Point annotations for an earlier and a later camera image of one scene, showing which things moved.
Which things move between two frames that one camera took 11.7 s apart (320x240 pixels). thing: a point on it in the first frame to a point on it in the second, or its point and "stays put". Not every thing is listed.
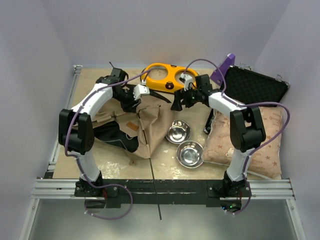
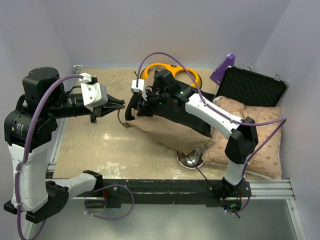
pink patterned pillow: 266,161 stays put
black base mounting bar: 166,192 stays put
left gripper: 131,106 to 106,108
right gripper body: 191,97 to 153,101
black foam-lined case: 250,86 stays put
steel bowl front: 189,154 stays put
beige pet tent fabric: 143,122 to 176,127
